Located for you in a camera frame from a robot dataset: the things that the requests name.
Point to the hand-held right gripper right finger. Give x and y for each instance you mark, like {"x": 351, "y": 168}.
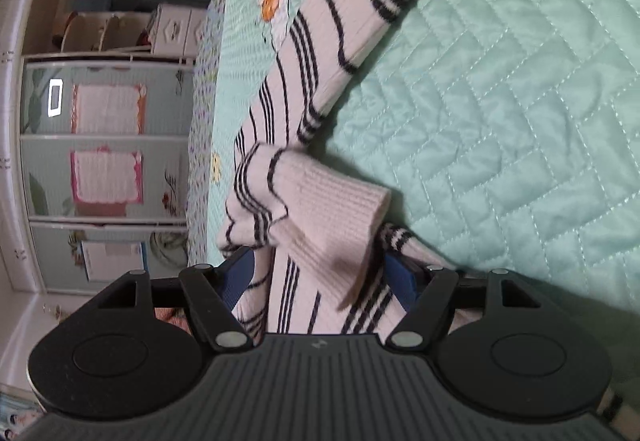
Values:
{"x": 400, "y": 278}

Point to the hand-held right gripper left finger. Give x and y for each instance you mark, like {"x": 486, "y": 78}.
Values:
{"x": 240, "y": 277}

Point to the white black-striped sweater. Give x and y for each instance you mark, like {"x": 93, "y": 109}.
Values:
{"x": 320, "y": 221}

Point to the blue-framed paper sheet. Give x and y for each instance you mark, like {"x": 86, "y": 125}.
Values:
{"x": 112, "y": 261}

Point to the pink-framed paper sheet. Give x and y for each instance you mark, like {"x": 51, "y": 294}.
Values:
{"x": 105, "y": 176}

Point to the mint bee-print quilted bedspread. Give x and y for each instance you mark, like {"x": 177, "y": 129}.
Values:
{"x": 500, "y": 121}

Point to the orange-framed paper sheet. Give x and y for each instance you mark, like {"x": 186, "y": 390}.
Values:
{"x": 105, "y": 108}

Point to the white sliding-door wardrobe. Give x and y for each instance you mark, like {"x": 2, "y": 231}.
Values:
{"x": 50, "y": 161}

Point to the white drawer cabinet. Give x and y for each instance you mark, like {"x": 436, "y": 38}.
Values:
{"x": 175, "y": 31}

